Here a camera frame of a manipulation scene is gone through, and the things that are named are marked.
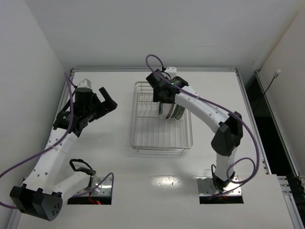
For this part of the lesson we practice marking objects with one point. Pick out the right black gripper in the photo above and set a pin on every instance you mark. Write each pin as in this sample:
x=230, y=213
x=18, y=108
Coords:
x=159, y=96

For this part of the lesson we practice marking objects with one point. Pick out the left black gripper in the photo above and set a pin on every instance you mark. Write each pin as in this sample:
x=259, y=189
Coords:
x=100, y=108

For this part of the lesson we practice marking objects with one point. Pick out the green-rimmed white plate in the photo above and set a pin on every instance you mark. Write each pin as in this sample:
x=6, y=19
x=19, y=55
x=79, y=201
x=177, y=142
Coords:
x=162, y=109
x=170, y=110

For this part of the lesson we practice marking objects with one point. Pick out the white plate with dark rim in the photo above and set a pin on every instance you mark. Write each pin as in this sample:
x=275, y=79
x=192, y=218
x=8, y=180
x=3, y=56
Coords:
x=179, y=113

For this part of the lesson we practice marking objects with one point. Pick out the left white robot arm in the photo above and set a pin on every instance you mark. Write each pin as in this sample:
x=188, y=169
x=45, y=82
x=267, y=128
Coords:
x=39, y=195

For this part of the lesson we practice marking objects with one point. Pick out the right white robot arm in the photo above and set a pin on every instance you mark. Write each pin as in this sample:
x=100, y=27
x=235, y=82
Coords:
x=226, y=128

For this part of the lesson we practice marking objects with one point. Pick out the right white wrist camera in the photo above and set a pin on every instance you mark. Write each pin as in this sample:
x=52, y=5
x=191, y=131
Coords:
x=171, y=70

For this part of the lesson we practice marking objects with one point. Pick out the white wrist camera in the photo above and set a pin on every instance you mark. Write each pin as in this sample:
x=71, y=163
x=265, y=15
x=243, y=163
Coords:
x=171, y=70
x=85, y=83

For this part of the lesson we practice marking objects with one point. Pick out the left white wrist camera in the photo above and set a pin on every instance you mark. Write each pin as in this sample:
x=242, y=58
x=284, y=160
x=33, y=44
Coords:
x=85, y=83

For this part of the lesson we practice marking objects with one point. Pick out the metal wire dish rack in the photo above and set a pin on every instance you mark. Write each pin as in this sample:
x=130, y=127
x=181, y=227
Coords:
x=149, y=132

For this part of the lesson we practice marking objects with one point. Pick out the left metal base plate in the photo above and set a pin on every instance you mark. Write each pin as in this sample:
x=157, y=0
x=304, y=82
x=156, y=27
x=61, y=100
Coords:
x=100, y=186

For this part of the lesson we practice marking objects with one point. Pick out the metal base plate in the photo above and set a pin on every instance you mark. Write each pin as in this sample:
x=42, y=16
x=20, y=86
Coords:
x=100, y=186
x=206, y=188

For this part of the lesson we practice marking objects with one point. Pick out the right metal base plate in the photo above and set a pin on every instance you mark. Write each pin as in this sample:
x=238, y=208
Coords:
x=206, y=188

